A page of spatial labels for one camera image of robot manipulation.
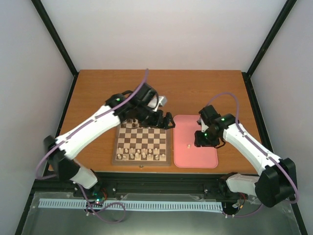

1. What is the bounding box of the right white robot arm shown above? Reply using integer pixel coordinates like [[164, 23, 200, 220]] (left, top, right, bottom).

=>
[[195, 113, 299, 208]]

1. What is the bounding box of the black frame post left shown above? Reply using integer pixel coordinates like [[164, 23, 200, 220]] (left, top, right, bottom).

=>
[[31, 0, 79, 78]]

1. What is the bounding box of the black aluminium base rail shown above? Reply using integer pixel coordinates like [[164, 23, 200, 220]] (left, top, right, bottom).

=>
[[34, 171, 260, 200]]

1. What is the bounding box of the pink plastic tray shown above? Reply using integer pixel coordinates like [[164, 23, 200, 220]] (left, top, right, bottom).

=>
[[173, 115, 218, 168]]

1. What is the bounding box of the black frame post right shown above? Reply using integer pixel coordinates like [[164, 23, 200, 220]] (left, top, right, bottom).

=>
[[246, 0, 297, 78]]

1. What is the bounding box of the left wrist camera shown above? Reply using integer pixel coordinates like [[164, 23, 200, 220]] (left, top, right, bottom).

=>
[[134, 83, 167, 111]]

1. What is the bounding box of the dark chess pieces row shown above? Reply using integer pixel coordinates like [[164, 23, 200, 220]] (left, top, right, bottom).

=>
[[121, 118, 143, 129]]

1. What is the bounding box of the light blue cable duct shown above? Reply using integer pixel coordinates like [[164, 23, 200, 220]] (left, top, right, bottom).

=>
[[38, 198, 223, 213]]

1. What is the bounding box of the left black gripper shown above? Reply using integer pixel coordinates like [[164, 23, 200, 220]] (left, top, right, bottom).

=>
[[136, 105, 176, 131]]

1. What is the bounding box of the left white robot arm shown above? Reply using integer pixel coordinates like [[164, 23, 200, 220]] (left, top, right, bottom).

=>
[[44, 93, 175, 197]]

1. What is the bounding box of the wooden chess board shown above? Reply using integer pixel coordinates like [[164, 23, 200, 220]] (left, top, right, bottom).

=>
[[112, 125, 171, 166]]

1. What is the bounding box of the black frame post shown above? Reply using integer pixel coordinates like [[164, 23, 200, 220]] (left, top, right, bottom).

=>
[[246, 0, 297, 78], [31, 0, 79, 78]]

